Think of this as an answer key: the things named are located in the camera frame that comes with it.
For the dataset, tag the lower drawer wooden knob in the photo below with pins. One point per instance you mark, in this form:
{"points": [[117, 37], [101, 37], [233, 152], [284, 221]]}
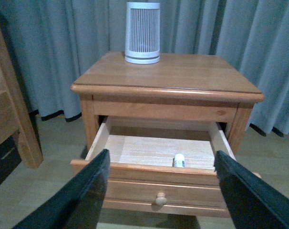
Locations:
{"points": [[161, 199]]}

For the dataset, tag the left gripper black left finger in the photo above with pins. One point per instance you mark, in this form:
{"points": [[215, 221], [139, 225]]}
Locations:
{"points": [[78, 204]]}

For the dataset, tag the wooden bed frame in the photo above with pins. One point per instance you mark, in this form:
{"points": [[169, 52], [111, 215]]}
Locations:
{"points": [[18, 141]]}

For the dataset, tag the white medicine bottle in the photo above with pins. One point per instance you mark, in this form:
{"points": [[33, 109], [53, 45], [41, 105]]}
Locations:
{"points": [[179, 161]]}

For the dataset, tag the grey-blue curtain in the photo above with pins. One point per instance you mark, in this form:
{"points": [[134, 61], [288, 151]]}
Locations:
{"points": [[52, 42]]}

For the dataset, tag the wooden nightstand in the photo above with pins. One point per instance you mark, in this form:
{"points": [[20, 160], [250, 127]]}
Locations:
{"points": [[180, 87]]}

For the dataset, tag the white cylindrical air purifier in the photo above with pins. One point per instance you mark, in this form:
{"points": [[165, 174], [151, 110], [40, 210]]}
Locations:
{"points": [[142, 36]]}

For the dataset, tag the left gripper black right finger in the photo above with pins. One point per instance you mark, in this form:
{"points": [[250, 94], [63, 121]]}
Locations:
{"points": [[252, 203]]}

